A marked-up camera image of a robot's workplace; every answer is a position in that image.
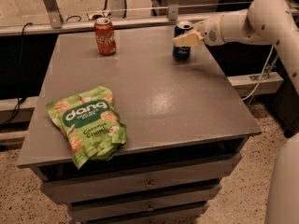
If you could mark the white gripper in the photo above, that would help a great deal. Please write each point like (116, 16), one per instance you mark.
(210, 32)

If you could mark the blue pepsi can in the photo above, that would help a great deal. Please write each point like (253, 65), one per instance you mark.
(180, 50)

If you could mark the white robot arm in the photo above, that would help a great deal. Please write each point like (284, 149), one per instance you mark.
(267, 22)

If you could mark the red coca-cola can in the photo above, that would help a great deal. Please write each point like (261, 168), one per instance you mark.
(104, 35)

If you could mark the green rice chip bag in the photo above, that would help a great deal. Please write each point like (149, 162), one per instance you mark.
(90, 124)

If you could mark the grey drawer cabinet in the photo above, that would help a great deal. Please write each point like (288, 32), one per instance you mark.
(185, 124)

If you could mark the power strip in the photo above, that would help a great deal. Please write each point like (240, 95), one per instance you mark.
(95, 16)

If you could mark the metal railing frame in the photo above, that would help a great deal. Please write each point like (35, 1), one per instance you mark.
(35, 17)

